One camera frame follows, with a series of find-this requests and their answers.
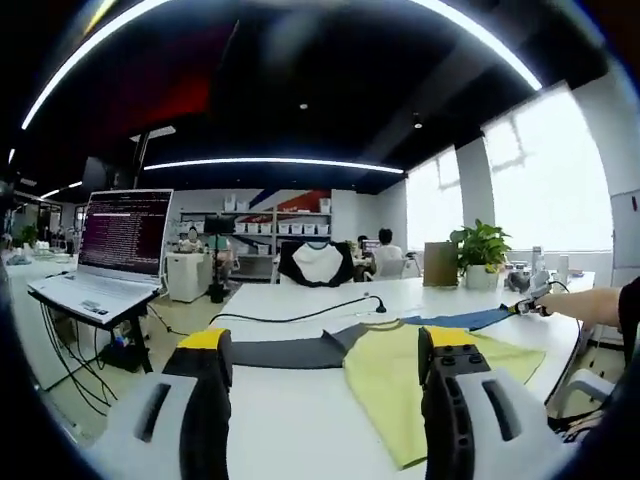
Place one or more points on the white armrest chair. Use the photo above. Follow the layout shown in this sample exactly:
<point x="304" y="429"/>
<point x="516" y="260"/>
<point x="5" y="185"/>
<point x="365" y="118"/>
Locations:
<point x="585" y="387"/>

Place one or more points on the white laptop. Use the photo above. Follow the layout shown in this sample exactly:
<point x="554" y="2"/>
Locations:
<point x="122" y="235"/>

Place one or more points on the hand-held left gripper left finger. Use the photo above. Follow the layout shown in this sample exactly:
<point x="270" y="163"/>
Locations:
<point x="205" y="430"/>

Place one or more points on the curved ceiling light strip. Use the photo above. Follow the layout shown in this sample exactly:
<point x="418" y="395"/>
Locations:
<point x="495" y="40"/>
<point x="70" y="70"/>

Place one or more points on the white office chair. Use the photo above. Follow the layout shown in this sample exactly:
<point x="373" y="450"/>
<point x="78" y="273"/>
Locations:
<point x="397" y="270"/>

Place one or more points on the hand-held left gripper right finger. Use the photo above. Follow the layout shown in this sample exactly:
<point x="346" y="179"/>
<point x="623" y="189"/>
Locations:
<point x="450" y="425"/>

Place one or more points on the shelf with white bins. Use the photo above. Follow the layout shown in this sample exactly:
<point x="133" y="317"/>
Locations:
<point x="295" y="227"/>

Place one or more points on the black wall screen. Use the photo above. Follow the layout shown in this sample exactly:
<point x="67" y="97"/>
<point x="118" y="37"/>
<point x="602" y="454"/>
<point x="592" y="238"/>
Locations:
<point x="102" y="172"/>

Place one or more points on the straight ceiling light strip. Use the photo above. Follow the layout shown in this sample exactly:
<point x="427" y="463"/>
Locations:
<point x="275" y="162"/>

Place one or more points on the ceiling air conditioner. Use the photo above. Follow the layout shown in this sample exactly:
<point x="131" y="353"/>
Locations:
<point x="152" y="132"/>

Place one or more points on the white cabinet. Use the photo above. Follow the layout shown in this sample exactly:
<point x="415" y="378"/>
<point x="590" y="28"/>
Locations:
<point x="187" y="277"/>

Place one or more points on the small green plant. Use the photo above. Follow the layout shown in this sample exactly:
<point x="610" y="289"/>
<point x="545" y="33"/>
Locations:
<point x="29" y="235"/>

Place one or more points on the black monitor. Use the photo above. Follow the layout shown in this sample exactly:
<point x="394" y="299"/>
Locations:
<point x="219" y="225"/>

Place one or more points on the black laptop stand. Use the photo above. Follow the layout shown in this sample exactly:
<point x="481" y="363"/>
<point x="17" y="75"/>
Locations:
<point x="140" y="340"/>

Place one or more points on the grey wall cabinet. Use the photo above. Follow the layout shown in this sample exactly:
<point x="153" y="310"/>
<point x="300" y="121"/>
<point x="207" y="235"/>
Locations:
<point x="627" y="230"/>

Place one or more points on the brown cardboard box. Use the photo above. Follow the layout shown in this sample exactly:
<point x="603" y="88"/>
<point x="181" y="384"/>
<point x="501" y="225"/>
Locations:
<point x="441" y="265"/>

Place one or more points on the black white raglan shirt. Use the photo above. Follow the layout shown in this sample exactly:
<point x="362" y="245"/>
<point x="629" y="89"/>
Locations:
<point x="316" y="265"/>

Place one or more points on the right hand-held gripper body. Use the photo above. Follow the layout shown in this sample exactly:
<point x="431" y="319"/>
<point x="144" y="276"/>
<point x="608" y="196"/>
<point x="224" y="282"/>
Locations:
<point x="539" y="285"/>

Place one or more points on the person's black printed shirt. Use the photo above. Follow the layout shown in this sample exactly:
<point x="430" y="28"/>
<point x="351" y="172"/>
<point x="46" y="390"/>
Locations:
<point x="631" y="310"/>

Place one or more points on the grey headset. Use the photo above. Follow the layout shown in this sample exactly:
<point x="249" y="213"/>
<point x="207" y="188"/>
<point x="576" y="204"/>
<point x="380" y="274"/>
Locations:
<point x="517" y="282"/>

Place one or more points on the potted green plant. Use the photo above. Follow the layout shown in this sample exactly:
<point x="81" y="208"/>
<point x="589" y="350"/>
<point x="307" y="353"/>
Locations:
<point x="480" y="245"/>

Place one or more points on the yellow garment grey blue sleeves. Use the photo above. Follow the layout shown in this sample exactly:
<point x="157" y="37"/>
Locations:
<point x="385" y="380"/>

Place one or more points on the white bottle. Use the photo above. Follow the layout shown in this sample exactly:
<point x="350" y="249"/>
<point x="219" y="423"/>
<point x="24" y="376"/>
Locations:
<point x="537" y="260"/>
<point x="564" y="267"/>

